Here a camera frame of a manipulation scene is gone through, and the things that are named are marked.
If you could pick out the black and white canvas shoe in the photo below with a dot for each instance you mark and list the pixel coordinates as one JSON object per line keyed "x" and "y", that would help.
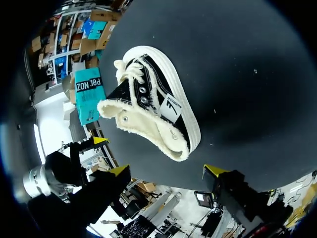
{"x": 151, "y": 81}

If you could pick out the teal box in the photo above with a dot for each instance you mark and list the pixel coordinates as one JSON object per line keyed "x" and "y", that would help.
{"x": 89, "y": 96}

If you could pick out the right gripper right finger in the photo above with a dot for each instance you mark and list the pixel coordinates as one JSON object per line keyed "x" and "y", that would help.
{"x": 237, "y": 196}

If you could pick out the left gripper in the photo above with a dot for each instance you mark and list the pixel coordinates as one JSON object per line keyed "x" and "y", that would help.
{"x": 63, "y": 168}

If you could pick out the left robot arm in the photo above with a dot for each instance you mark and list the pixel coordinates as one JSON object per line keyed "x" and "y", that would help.
{"x": 33, "y": 182}

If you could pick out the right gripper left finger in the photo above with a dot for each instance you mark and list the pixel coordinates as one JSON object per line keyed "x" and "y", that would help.
{"x": 104, "y": 188}

